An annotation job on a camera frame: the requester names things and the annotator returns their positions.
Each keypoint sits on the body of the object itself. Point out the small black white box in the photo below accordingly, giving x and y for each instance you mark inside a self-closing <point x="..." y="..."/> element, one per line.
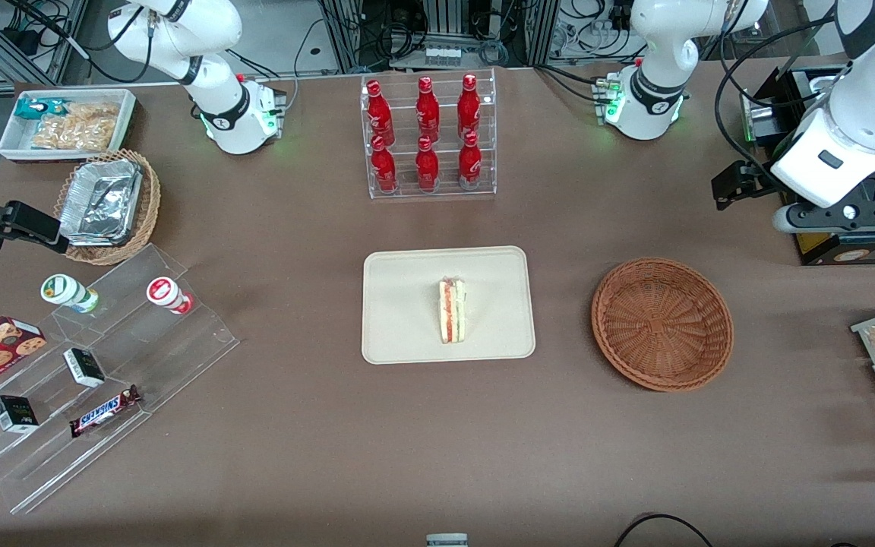
<point x="14" y="414"/>
<point x="84" y="367"/>

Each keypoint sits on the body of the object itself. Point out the triangular sandwich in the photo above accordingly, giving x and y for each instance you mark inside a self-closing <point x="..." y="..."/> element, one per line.
<point x="453" y="311"/>

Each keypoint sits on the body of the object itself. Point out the white power strip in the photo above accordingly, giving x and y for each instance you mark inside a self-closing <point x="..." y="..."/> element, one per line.
<point x="426" y="55"/>

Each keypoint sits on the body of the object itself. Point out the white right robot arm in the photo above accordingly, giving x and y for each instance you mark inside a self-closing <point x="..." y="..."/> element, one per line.
<point x="187" y="38"/>

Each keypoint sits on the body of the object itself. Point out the Snickers chocolate bar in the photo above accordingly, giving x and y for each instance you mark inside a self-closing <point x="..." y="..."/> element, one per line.
<point x="103" y="410"/>

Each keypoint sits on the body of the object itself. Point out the beige rectangular tray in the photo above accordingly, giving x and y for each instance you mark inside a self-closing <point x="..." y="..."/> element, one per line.
<point x="407" y="304"/>

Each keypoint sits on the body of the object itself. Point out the green lid yogurt cup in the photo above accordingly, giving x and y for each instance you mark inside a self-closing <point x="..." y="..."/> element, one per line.
<point x="64" y="290"/>

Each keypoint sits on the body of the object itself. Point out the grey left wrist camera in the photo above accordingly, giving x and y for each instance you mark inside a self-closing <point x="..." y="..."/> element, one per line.
<point x="848" y="218"/>

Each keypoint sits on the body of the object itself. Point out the small grey box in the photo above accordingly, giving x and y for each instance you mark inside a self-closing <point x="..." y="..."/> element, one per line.
<point x="446" y="540"/>

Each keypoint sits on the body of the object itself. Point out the clear acrylic stepped display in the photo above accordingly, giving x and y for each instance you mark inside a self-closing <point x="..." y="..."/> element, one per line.
<point x="179" y="357"/>

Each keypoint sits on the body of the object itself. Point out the black yellow food warmer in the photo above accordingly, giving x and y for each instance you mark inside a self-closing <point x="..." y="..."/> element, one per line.
<point x="863" y="251"/>

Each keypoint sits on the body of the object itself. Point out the aluminium foil containers stack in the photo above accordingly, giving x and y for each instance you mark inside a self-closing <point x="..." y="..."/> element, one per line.
<point x="99" y="201"/>

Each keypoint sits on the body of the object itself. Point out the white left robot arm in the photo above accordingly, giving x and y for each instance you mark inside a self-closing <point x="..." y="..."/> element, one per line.
<point x="658" y="45"/>

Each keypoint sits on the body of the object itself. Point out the clear acrylic bottle rack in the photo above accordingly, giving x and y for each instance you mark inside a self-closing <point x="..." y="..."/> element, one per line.
<point x="445" y="190"/>

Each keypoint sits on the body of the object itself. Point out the red soda bottle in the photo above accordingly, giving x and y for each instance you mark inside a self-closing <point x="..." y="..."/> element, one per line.
<point x="379" y="114"/>
<point x="469" y="108"/>
<point x="383" y="169"/>
<point x="427" y="167"/>
<point x="428" y="110"/>
<point x="470" y="165"/>

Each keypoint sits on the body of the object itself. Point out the clear bag of crackers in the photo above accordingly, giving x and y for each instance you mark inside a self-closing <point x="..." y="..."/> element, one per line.
<point x="73" y="135"/>
<point x="96" y="111"/>

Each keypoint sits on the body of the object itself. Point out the green snack packet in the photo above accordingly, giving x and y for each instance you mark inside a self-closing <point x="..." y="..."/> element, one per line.
<point x="31" y="108"/>

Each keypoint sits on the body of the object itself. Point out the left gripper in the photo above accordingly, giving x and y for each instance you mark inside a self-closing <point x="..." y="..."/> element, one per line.
<point x="758" y="181"/>

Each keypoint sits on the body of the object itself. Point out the light wicker basket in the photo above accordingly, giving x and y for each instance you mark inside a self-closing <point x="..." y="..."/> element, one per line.
<point x="145" y="205"/>

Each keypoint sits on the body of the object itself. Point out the brown round wicker basket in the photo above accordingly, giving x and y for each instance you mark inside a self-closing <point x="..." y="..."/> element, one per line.
<point x="661" y="327"/>

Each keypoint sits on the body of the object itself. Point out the aluminium frame rack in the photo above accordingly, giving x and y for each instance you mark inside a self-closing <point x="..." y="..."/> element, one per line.
<point x="445" y="19"/>

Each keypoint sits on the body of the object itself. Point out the red lid yogurt cup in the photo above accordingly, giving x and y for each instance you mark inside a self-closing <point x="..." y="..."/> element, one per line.
<point x="164" y="292"/>

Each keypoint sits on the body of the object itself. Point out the white rectangular snack bin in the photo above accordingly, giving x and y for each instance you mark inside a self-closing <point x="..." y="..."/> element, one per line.
<point x="16" y="144"/>

